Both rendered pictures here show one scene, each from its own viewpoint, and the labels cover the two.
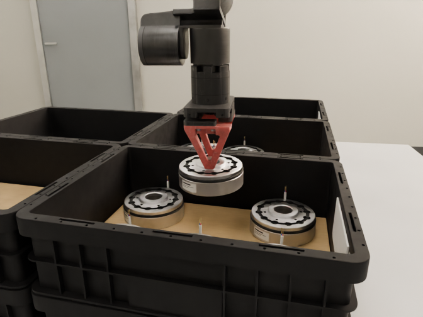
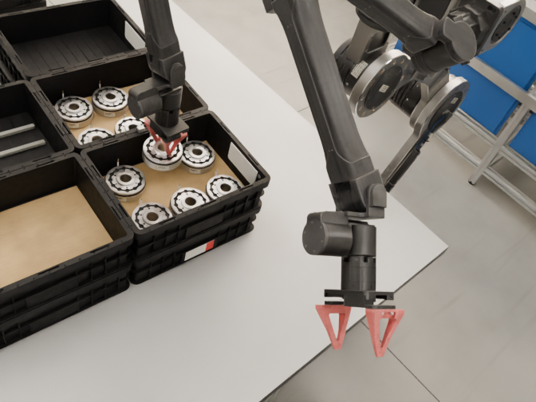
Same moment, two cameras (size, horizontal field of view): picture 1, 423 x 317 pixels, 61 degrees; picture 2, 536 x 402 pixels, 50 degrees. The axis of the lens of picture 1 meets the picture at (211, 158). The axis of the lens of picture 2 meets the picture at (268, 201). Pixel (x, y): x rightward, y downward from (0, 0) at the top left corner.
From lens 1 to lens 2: 1.20 m
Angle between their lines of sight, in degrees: 59
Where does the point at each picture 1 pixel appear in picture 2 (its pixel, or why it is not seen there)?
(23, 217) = (143, 232)
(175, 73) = not seen: outside the picture
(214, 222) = (161, 174)
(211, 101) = (175, 124)
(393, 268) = not seen: hidden behind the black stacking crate
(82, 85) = not seen: outside the picture
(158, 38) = (152, 107)
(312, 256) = (257, 186)
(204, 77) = (174, 115)
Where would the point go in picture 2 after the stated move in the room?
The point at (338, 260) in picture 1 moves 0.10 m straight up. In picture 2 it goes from (264, 183) to (273, 155)
